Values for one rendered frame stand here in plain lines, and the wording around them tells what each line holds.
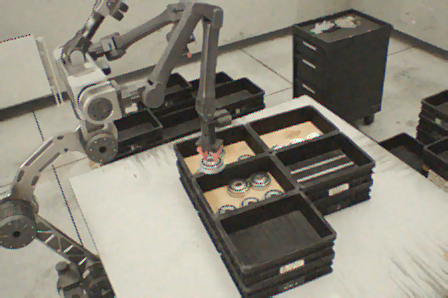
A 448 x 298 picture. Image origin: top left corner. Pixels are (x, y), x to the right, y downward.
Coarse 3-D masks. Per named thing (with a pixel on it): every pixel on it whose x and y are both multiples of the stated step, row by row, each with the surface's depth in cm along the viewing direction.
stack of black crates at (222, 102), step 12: (228, 84) 359; (240, 84) 364; (252, 84) 355; (216, 96) 359; (228, 96) 362; (240, 96) 361; (252, 96) 339; (216, 108) 330; (228, 108) 335; (240, 108) 339; (252, 108) 345
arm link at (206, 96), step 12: (216, 12) 171; (204, 24) 177; (216, 24) 173; (204, 36) 178; (216, 36) 178; (204, 48) 179; (216, 48) 180; (204, 60) 181; (216, 60) 182; (204, 72) 182; (204, 84) 184; (204, 96) 185; (204, 108) 187
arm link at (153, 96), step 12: (192, 12) 169; (204, 12) 171; (180, 24) 171; (192, 24) 172; (180, 36) 171; (168, 48) 172; (180, 48) 173; (168, 60) 173; (156, 72) 173; (168, 72) 175; (156, 84) 172; (144, 96) 172; (156, 96) 174
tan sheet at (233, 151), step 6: (234, 144) 251; (240, 144) 250; (246, 144) 250; (228, 150) 247; (234, 150) 246; (240, 150) 246; (246, 150) 246; (192, 156) 245; (198, 156) 245; (228, 156) 243; (234, 156) 242; (186, 162) 241; (192, 162) 241; (198, 162) 240; (228, 162) 238; (192, 168) 237; (198, 168) 236
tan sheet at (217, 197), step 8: (272, 184) 222; (208, 192) 221; (216, 192) 221; (224, 192) 220; (256, 192) 218; (208, 200) 217; (216, 200) 216; (224, 200) 216; (232, 200) 215; (240, 200) 215; (216, 208) 212
